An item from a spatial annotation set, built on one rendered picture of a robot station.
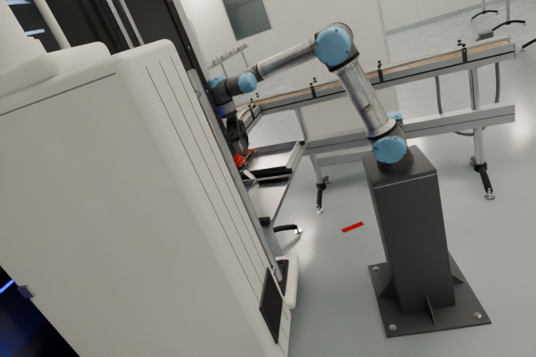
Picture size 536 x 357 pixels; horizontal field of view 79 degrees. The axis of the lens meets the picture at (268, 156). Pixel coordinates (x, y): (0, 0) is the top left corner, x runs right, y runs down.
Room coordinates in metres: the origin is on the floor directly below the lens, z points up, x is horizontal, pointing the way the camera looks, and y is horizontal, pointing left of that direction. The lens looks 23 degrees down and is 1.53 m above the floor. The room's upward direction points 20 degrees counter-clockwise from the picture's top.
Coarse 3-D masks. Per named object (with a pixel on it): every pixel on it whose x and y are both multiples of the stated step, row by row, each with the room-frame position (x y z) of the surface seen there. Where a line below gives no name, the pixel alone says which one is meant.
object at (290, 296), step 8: (288, 256) 0.87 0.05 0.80; (296, 256) 0.86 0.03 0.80; (296, 264) 0.82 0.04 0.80; (288, 272) 0.80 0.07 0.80; (296, 272) 0.79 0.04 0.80; (288, 280) 0.76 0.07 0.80; (296, 280) 0.76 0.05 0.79; (288, 288) 0.73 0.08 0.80; (296, 288) 0.74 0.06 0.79; (288, 296) 0.71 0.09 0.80; (296, 296) 0.72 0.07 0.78; (288, 304) 0.68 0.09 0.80
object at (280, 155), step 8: (272, 144) 1.60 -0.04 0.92; (280, 144) 1.58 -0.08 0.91; (288, 144) 1.56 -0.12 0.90; (296, 144) 1.49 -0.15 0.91; (264, 152) 1.62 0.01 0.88; (272, 152) 1.58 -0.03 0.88; (280, 152) 1.54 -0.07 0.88; (288, 152) 1.50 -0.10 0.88; (296, 152) 1.46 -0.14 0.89; (256, 160) 1.55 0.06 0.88; (264, 160) 1.51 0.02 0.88; (272, 160) 1.48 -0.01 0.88; (280, 160) 1.45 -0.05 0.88; (288, 160) 1.35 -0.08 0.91; (256, 168) 1.46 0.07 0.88; (264, 168) 1.35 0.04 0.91; (272, 168) 1.33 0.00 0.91; (280, 168) 1.32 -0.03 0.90
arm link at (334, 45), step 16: (336, 32) 1.08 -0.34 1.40; (320, 48) 1.09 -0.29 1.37; (336, 48) 1.07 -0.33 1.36; (352, 48) 1.08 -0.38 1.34; (336, 64) 1.07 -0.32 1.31; (352, 64) 1.07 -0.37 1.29; (352, 80) 1.08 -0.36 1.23; (368, 80) 1.10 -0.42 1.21; (352, 96) 1.09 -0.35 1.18; (368, 96) 1.07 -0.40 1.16; (368, 112) 1.07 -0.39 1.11; (384, 112) 1.07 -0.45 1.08; (368, 128) 1.08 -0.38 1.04; (384, 128) 1.04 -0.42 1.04; (400, 128) 1.11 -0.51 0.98; (384, 144) 1.03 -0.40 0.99; (400, 144) 1.01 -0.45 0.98; (384, 160) 1.04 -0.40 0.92
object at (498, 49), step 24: (456, 48) 1.93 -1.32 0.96; (480, 48) 1.86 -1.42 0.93; (504, 48) 1.75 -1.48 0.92; (384, 72) 2.09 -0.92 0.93; (408, 72) 1.97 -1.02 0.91; (432, 72) 1.91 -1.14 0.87; (264, 96) 2.51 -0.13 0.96; (288, 96) 2.37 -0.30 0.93; (312, 96) 2.25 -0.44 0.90; (336, 96) 2.18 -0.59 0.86
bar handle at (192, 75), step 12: (192, 72) 0.69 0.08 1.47; (192, 84) 0.69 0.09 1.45; (204, 96) 0.69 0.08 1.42; (204, 108) 0.69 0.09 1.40; (216, 120) 0.70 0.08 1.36; (216, 132) 0.69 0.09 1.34; (228, 156) 0.69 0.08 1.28; (228, 168) 0.69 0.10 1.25; (240, 180) 0.70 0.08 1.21; (240, 192) 0.69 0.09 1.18; (252, 216) 0.69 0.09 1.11; (264, 240) 0.69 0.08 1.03; (264, 252) 0.69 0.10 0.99; (276, 264) 0.70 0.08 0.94; (276, 276) 0.69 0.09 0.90
